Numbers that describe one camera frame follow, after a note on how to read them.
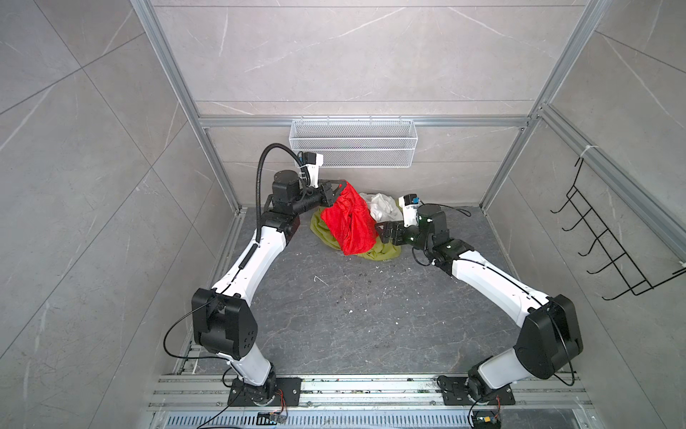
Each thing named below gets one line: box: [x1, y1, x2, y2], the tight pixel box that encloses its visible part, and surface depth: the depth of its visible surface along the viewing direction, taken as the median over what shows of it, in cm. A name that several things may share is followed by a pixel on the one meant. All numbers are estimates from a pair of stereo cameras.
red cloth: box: [319, 180, 378, 257], surface depth 85 cm
